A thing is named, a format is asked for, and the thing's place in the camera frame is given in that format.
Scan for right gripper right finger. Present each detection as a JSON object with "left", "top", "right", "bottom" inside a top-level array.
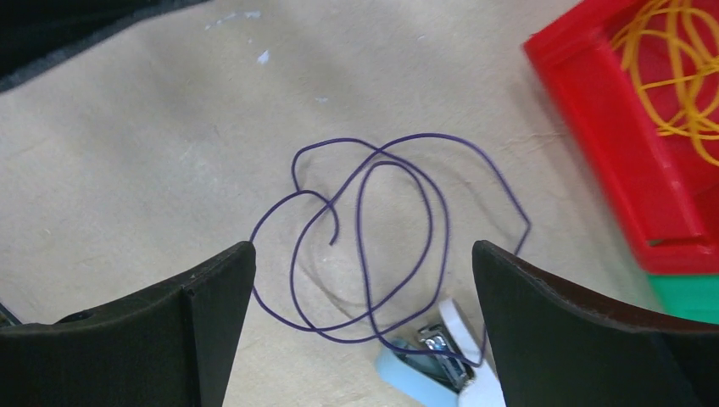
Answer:
[{"left": 472, "top": 241, "right": 718, "bottom": 406}]

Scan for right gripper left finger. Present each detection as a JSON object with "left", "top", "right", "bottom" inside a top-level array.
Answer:
[{"left": 1, "top": 242, "right": 256, "bottom": 406}]

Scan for yellow cable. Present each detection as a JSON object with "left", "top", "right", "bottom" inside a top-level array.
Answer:
[{"left": 610, "top": 0, "right": 719, "bottom": 169}]

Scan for white blue staple remover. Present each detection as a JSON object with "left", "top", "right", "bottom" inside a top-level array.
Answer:
[{"left": 375, "top": 298, "right": 506, "bottom": 407}]

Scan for green plastic bin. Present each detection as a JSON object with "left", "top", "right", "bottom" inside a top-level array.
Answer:
[{"left": 648, "top": 275, "right": 718, "bottom": 324}]

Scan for red plastic bin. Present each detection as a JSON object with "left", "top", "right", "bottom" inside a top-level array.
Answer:
[{"left": 524, "top": 1, "right": 718, "bottom": 275}]

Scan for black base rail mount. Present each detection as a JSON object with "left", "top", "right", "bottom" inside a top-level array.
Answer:
[{"left": 1, "top": 0, "right": 204, "bottom": 92}]

